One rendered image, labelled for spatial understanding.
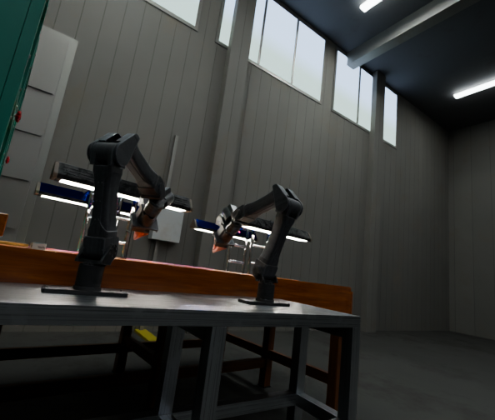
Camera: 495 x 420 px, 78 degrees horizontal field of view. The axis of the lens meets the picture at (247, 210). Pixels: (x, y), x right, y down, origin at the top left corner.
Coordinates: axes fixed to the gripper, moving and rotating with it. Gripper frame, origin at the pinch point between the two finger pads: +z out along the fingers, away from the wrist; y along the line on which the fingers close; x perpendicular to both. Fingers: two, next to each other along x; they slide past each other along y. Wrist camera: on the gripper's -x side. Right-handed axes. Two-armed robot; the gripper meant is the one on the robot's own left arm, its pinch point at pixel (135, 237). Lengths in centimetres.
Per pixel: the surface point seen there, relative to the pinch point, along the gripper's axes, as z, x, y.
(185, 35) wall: -16, -360, -91
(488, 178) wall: -138, -261, -843
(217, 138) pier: 52, -252, -153
